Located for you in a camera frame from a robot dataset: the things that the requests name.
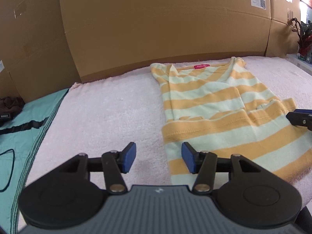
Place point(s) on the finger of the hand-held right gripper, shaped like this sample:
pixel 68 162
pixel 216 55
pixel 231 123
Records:
pixel 301 119

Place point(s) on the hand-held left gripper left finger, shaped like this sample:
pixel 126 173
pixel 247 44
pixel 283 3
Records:
pixel 129 157

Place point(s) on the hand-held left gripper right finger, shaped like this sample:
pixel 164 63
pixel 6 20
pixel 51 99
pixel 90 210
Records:
pixel 189 158

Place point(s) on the orange white striped shirt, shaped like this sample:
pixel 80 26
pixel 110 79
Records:
pixel 207 102

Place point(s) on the pink fluffy blanket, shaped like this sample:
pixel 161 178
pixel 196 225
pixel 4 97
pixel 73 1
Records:
pixel 97 114

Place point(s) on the white side table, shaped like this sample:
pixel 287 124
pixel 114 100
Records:
pixel 299 62

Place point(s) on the red-leaved potted plant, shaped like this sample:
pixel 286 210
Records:
pixel 304 41

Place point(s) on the taped cardboard box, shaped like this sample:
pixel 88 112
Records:
pixel 280 34

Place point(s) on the teal cloth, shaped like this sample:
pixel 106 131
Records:
pixel 22 146

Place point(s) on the white label with square code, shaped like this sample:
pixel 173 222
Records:
pixel 258 1

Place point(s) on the dark brown cloth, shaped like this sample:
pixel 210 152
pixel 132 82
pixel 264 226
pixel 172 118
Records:
pixel 11 103

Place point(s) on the large cardboard box two labels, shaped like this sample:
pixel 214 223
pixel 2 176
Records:
pixel 158 29

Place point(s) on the cardboard box small label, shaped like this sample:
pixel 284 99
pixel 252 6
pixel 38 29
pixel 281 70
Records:
pixel 36 41

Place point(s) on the small white box label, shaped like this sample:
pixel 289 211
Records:
pixel 2 66

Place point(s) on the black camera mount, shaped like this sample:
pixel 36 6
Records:
pixel 5 117

